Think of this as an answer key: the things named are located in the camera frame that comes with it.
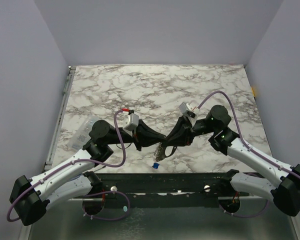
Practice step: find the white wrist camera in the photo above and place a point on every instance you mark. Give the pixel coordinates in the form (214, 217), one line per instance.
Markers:
(188, 110)
(131, 122)

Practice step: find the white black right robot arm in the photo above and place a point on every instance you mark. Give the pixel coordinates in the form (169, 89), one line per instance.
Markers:
(279, 181)

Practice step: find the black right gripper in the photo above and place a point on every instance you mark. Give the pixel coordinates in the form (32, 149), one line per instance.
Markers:
(186, 132)

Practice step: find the clear plastic compartment box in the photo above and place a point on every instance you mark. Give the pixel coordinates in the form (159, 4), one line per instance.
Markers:
(81, 136)

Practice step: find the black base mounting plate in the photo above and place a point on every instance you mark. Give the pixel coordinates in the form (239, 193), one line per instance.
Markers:
(144, 190)

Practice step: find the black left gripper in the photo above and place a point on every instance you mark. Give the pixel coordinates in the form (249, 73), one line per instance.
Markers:
(144, 136)

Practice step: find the wire keyring with keys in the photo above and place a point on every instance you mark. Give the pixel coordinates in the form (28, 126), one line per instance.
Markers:
(159, 155)

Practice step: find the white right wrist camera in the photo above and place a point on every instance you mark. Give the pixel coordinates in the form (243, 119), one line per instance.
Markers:
(188, 110)

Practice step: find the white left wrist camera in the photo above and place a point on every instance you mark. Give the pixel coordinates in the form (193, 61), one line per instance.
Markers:
(131, 122)

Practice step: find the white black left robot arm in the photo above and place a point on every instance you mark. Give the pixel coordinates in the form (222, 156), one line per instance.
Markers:
(31, 197)

